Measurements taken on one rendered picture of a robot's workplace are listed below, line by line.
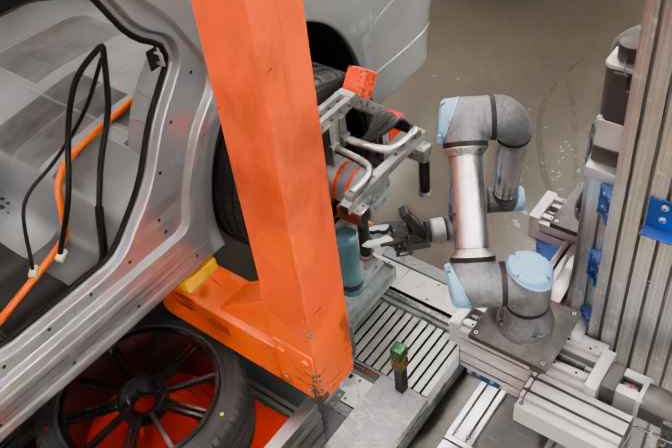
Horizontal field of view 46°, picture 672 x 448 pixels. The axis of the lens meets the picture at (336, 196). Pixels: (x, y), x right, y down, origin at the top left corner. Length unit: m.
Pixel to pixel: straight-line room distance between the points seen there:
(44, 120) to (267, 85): 1.38
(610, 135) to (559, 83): 2.57
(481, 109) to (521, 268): 0.41
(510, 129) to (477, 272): 0.37
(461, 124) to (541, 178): 1.90
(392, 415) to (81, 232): 1.13
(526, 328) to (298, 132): 0.80
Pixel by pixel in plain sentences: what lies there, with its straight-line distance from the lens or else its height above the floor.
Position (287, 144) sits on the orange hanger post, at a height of 1.47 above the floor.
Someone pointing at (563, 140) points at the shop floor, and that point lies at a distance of 4.13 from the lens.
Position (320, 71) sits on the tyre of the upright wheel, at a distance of 2.57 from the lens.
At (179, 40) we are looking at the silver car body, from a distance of 2.21.
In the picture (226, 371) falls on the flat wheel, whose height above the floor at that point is 0.50.
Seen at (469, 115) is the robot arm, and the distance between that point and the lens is 2.03.
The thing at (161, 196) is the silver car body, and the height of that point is 1.07.
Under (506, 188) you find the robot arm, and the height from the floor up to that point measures 1.01.
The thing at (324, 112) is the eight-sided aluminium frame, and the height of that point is 1.10.
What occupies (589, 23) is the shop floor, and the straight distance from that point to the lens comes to 5.08.
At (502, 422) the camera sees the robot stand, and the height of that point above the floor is 0.21.
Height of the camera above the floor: 2.53
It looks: 42 degrees down
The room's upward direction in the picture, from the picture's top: 8 degrees counter-clockwise
